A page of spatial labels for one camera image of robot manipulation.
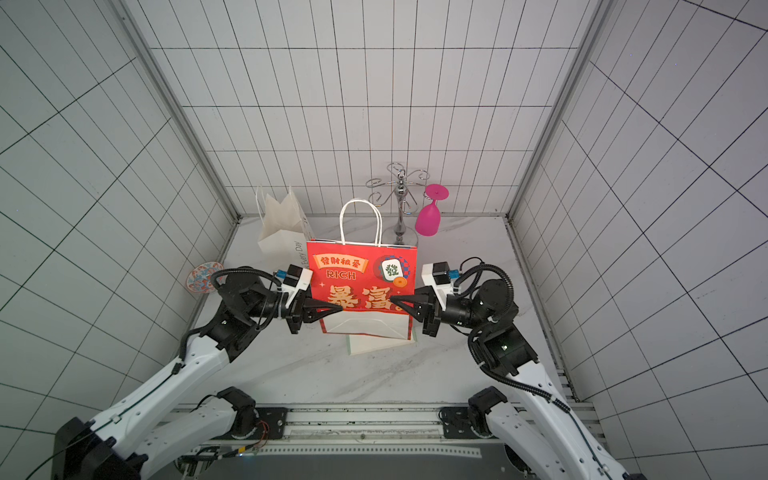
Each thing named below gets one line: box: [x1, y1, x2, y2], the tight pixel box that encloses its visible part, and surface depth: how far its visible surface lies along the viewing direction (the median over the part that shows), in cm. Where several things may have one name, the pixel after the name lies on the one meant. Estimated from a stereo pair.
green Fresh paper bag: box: [347, 335, 415, 355], surface depth 87 cm
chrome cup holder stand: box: [365, 162, 430, 245], surface depth 92 cm
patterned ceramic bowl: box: [186, 261, 228, 294], surface depth 100 cm
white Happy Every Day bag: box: [256, 186, 312, 265], surface depth 87 cm
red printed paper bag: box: [306, 199, 417, 340], surface depth 57 cm
